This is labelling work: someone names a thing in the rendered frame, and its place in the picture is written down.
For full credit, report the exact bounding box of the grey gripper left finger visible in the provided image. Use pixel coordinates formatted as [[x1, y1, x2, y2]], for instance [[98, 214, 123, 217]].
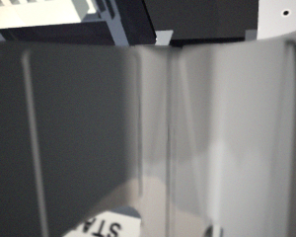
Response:
[[0, 40, 182, 237]]

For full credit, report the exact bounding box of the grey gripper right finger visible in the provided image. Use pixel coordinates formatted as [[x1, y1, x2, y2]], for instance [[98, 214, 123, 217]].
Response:
[[173, 31, 296, 237]]

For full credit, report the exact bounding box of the grey perforated base plate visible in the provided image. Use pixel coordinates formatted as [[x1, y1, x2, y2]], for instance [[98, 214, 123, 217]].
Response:
[[257, 0, 296, 40]]

